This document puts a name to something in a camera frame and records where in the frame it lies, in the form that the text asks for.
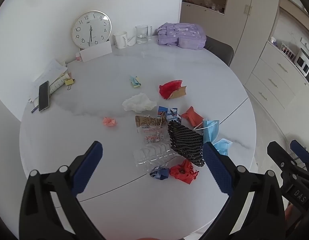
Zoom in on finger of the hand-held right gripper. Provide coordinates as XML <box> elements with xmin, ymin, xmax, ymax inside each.
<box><xmin>266</xmin><ymin>141</ymin><xmax>307</xmax><ymax>180</ymax></box>
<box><xmin>290</xmin><ymin>140</ymin><xmax>309</xmax><ymax>173</ymax></box>

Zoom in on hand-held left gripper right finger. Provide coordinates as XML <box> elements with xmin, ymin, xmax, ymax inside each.
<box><xmin>202</xmin><ymin>141</ymin><xmax>286</xmax><ymax>240</ymax></box>

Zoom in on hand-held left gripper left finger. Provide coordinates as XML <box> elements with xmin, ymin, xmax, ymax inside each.
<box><xmin>19</xmin><ymin>141</ymin><xmax>106</xmax><ymax>240</ymax></box>

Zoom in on red paper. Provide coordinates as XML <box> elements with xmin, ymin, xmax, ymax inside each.
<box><xmin>169</xmin><ymin>159</ymin><xmax>199</xmax><ymax>185</ymax></box>

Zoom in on blue face mask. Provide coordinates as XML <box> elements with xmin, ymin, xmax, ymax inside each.
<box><xmin>194</xmin><ymin>119</ymin><xmax>233</xmax><ymax>157</ymax></box>

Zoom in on black ribbed plastic tray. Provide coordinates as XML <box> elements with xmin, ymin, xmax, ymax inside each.
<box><xmin>167</xmin><ymin>121</ymin><xmax>206</xmax><ymax>167</ymax></box>

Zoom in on pink paper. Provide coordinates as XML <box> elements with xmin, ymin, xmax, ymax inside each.
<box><xmin>103</xmin><ymin>116</ymin><xmax>118</xmax><ymax>128</ymax></box>

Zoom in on dark blue wrapper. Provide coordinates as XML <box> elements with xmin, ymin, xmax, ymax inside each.
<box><xmin>149</xmin><ymin>166</ymin><xmax>170</xmax><ymax>180</ymax></box>

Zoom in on clear plastic tray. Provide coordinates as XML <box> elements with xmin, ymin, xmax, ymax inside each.
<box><xmin>133</xmin><ymin>140</ymin><xmax>180</xmax><ymax>174</ymax></box>

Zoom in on blue picture card packet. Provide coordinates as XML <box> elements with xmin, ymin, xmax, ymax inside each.
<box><xmin>157</xmin><ymin>106</ymin><xmax>181</xmax><ymax>123</ymax></box>

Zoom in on crumpled orange packet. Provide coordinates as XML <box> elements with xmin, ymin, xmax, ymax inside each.
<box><xmin>181</xmin><ymin>106</ymin><xmax>204</xmax><ymax>127</ymax></box>

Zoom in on beige drawer cabinet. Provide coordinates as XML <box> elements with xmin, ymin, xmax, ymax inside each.
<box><xmin>244</xmin><ymin>40</ymin><xmax>309</xmax><ymax>120</ymax></box>

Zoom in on crumpled white tissue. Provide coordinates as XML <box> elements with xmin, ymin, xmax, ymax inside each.
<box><xmin>122</xmin><ymin>92</ymin><xmax>157</xmax><ymax>113</ymax></box>

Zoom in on dark smartphone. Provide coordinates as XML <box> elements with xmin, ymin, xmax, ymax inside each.
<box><xmin>39</xmin><ymin>81</ymin><xmax>50</xmax><ymax>112</ymax></box>

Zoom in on brown cardboard piece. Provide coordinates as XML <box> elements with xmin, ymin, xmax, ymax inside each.
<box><xmin>169</xmin><ymin>85</ymin><xmax>187</xmax><ymax>100</ymax></box>

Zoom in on patterned pencil case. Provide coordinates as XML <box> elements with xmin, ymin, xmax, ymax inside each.
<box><xmin>48</xmin><ymin>72</ymin><xmax>72</xmax><ymax>95</ymax></box>

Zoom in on small white oven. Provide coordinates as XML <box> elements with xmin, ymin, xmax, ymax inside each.
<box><xmin>294</xmin><ymin>47</ymin><xmax>309</xmax><ymax>77</ymax></box>

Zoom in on red plastic bag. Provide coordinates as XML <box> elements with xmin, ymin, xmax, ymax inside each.
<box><xmin>159</xmin><ymin>80</ymin><xmax>183</xmax><ymax>100</ymax></box>

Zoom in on crumpled blue yellow paper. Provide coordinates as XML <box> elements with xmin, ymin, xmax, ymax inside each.
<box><xmin>130</xmin><ymin>75</ymin><xmax>142</xmax><ymax>89</ymax></box>

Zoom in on small white rack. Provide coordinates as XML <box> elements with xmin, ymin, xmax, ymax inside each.
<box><xmin>279</xmin><ymin>42</ymin><xmax>297</xmax><ymax>62</ymax></box>

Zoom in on stack of white papers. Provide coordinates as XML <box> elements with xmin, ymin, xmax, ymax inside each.
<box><xmin>28</xmin><ymin>59</ymin><xmax>69</xmax><ymax>103</ymax></box>

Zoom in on white card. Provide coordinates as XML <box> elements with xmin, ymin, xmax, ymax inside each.
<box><xmin>80</xmin><ymin>41</ymin><xmax>112</xmax><ymax>62</ymax></box>

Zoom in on dark grey chair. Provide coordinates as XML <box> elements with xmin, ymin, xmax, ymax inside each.
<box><xmin>204</xmin><ymin>35</ymin><xmax>234</xmax><ymax>67</ymax></box>

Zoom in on tall beige cabinet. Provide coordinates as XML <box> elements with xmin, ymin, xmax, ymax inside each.
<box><xmin>179</xmin><ymin>0</ymin><xmax>281</xmax><ymax>85</ymax></box>

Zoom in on white mug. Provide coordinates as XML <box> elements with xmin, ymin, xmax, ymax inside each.
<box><xmin>113</xmin><ymin>31</ymin><xmax>129</xmax><ymax>49</ymax></box>

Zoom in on purple backpack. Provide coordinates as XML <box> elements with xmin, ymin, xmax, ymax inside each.
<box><xmin>157</xmin><ymin>22</ymin><xmax>207</xmax><ymax>50</ymax></box>

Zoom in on clear glass mug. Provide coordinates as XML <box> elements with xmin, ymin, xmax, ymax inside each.
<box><xmin>135</xmin><ymin>25</ymin><xmax>154</xmax><ymax>44</ymax></box>

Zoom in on white round wall clock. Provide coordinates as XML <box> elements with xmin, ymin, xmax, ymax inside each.
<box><xmin>71</xmin><ymin>10</ymin><xmax>112</xmax><ymax>50</ymax></box>

